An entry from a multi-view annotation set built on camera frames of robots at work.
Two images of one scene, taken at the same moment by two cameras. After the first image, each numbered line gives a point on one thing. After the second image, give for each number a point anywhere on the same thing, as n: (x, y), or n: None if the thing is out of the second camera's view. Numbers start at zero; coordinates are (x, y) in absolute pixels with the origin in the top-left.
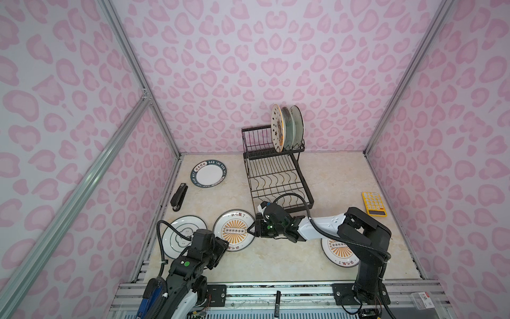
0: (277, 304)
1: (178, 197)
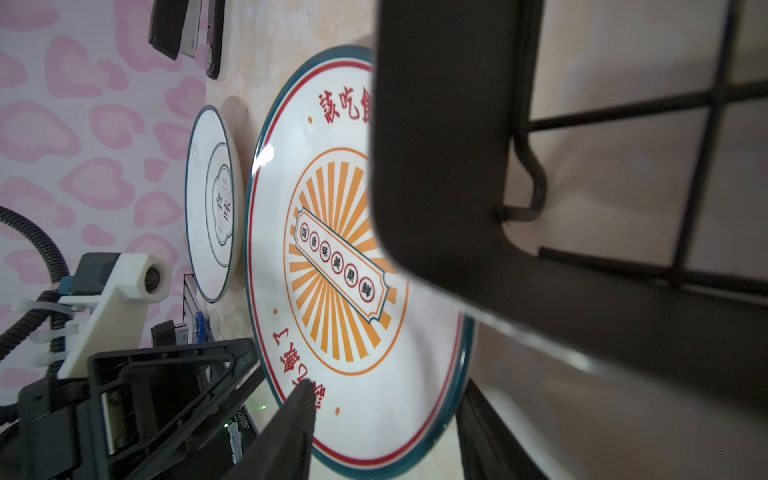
0: None
1: (175, 26)
